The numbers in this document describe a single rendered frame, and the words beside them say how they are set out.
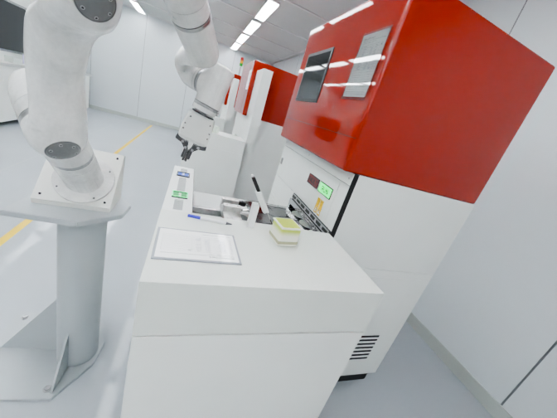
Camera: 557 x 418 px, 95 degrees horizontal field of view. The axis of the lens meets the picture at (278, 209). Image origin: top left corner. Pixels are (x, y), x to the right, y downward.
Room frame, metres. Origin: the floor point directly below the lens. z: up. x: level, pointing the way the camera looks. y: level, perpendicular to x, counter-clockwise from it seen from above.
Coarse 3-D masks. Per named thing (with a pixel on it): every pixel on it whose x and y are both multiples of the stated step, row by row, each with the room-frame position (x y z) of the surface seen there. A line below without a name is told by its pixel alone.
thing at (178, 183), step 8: (176, 168) 1.18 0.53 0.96; (184, 168) 1.22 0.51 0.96; (176, 176) 1.07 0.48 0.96; (192, 176) 1.14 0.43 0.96; (176, 184) 0.97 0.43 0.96; (184, 184) 1.01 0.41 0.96; (192, 184) 1.04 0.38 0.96; (168, 192) 0.87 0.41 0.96; (192, 192) 0.94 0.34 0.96; (168, 200) 0.81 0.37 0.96; (176, 200) 0.83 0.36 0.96; (184, 200) 0.85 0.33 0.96; (168, 208) 0.75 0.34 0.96; (176, 208) 0.77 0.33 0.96; (184, 208) 0.78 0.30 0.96
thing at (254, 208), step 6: (258, 192) 0.78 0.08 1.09; (258, 198) 0.79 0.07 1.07; (252, 204) 0.80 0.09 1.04; (258, 204) 0.80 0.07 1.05; (264, 204) 0.79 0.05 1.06; (252, 210) 0.78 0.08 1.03; (258, 210) 0.79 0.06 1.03; (264, 210) 0.80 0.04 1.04; (252, 216) 0.78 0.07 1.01; (252, 222) 0.78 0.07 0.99
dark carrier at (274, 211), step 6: (270, 210) 1.19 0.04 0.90; (276, 210) 1.22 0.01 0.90; (282, 210) 1.25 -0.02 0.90; (288, 210) 1.27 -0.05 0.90; (294, 210) 1.30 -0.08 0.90; (258, 216) 1.06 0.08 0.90; (264, 216) 1.08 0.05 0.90; (270, 216) 1.11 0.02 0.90; (276, 216) 1.13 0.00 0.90; (282, 216) 1.15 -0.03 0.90; (288, 216) 1.18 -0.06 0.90; (294, 216) 1.20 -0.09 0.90; (258, 222) 1.00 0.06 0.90; (264, 222) 1.02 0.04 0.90; (270, 222) 1.04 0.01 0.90; (306, 228) 1.10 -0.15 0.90
